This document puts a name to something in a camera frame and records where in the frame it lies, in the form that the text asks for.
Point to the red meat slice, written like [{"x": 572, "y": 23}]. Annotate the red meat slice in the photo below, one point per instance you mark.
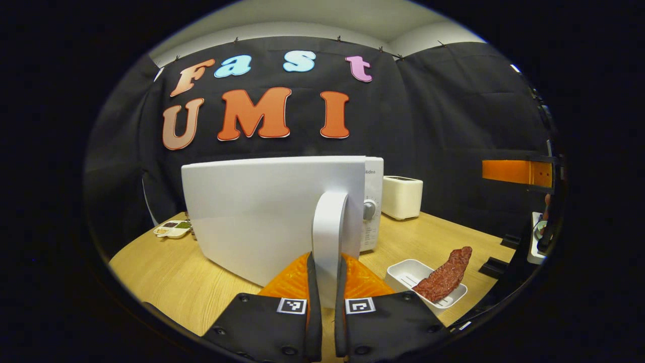
[{"x": 446, "y": 277}]

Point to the white toaster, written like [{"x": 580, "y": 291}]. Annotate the white toaster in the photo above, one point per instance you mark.
[{"x": 401, "y": 197}]

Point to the white divided snack dish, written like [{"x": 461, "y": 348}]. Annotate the white divided snack dish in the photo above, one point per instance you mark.
[{"x": 172, "y": 229}]

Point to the white rectangular food tray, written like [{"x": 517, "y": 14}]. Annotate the white rectangular food tray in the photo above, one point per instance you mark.
[{"x": 405, "y": 275}]

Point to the white microwave oven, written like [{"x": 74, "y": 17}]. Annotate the white microwave oven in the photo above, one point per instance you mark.
[{"x": 262, "y": 212}]

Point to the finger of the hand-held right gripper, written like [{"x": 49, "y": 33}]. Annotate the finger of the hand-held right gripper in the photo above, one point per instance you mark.
[{"x": 509, "y": 171}]

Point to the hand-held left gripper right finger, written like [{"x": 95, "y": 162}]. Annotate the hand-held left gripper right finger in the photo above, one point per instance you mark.
[{"x": 341, "y": 322}]

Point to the black gripper stand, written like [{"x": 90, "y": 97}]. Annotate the black gripper stand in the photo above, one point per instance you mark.
[
  {"x": 494, "y": 267},
  {"x": 511, "y": 241}
]

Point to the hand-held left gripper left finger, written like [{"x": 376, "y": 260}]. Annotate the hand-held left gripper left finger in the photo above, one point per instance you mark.
[{"x": 313, "y": 302}]

